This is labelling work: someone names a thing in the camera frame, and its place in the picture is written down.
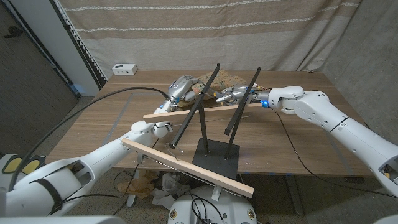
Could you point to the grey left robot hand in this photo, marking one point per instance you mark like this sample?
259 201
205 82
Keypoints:
180 90

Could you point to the beige striped curtain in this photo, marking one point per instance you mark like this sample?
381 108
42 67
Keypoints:
186 37

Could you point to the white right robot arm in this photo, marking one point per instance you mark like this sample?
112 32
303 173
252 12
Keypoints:
342 124

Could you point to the lower wooden slat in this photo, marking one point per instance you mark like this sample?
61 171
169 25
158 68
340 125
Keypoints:
192 169

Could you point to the grey table leg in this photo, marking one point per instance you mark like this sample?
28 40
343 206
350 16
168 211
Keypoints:
295 196

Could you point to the crumpled white paper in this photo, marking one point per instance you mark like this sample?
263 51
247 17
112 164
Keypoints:
169 186

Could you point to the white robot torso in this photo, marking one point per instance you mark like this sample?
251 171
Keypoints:
62 220

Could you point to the small metal clip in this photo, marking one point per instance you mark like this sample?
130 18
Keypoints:
169 127

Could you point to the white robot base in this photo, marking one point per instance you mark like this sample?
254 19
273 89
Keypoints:
224 205

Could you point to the wooden slat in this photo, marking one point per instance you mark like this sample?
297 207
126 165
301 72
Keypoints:
192 169
186 113

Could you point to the white power strip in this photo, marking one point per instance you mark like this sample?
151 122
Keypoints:
124 69

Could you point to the black metal hanger rack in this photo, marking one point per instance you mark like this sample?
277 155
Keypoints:
217 155

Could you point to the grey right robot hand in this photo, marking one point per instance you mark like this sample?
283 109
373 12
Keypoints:
239 93

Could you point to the white table leg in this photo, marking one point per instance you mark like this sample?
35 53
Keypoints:
132 200

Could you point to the upper wooden slat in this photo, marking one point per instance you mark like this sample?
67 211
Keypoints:
186 113

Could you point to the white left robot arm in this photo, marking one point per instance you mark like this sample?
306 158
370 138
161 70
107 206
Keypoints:
77 171

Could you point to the crumpled brown paper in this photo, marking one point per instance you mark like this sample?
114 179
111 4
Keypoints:
136 186

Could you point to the floral fabric piece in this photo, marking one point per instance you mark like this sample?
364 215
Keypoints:
222 81

